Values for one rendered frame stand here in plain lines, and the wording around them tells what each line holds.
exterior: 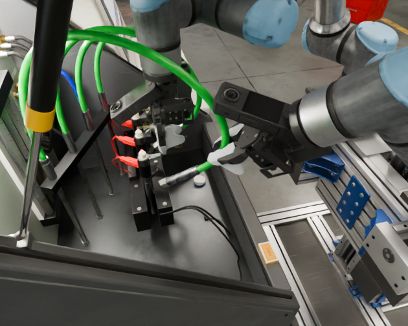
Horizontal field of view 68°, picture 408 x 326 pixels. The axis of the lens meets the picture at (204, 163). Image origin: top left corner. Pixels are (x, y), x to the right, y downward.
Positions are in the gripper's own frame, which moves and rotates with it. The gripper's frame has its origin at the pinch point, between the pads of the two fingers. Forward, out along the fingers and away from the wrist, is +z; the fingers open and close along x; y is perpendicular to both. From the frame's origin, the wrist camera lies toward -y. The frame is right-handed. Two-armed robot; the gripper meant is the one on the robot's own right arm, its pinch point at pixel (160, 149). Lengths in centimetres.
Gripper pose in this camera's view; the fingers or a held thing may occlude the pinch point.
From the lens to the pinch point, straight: 70.5
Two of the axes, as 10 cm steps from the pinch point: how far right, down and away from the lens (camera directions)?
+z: 0.0, 7.2, 7.0
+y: 9.7, -1.8, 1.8
